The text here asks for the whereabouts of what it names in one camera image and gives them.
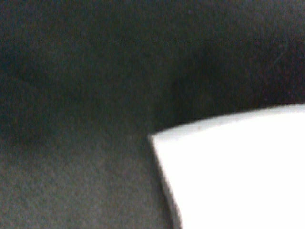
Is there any black tablecloth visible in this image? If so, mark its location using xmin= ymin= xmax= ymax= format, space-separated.
xmin=0 ymin=0 xmax=305 ymax=229

